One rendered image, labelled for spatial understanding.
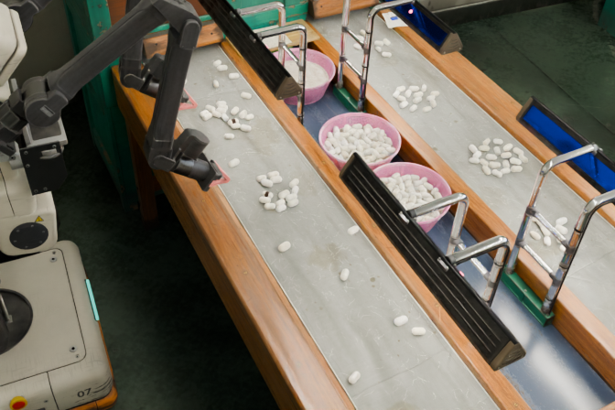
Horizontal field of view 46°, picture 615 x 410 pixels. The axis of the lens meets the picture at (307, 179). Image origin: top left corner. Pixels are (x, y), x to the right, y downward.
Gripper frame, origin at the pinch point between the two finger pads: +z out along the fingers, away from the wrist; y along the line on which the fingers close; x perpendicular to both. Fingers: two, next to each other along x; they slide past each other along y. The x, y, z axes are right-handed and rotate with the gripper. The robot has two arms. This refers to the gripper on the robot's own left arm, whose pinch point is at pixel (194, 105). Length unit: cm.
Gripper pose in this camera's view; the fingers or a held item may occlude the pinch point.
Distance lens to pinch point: 234.8
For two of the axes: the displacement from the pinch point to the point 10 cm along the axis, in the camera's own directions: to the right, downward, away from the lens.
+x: -6.0, 7.5, 2.8
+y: -4.6, -6.1, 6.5
